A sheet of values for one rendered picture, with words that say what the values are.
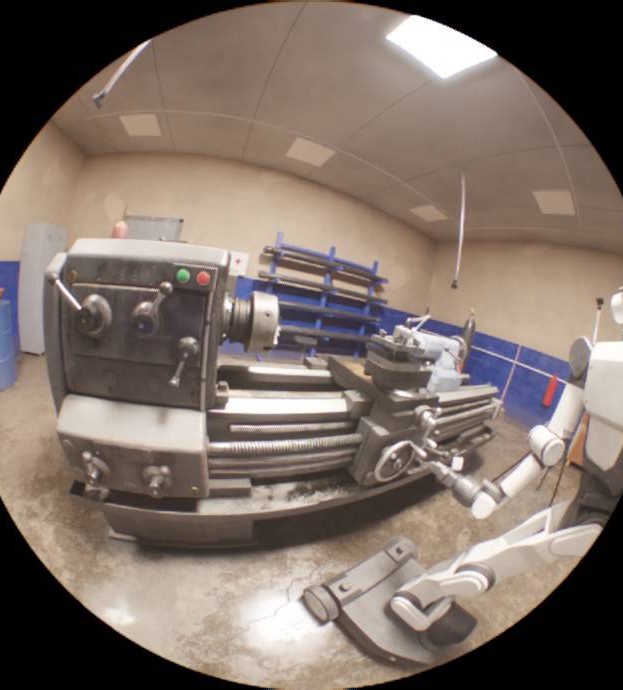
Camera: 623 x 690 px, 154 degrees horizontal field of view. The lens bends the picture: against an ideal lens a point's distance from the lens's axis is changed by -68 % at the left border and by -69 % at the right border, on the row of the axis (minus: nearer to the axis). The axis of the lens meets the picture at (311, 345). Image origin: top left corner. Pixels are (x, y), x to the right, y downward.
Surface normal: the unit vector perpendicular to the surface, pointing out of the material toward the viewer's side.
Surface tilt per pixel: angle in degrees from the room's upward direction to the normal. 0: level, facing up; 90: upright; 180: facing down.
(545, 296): 90
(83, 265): 90
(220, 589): 0
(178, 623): 0
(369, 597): 0
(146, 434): 32
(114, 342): 90
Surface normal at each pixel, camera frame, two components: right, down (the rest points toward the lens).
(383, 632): 0.19, -0.96
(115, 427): 0.36, -0.67
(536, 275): -0.91, -0.09
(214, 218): 0.37, 0.27
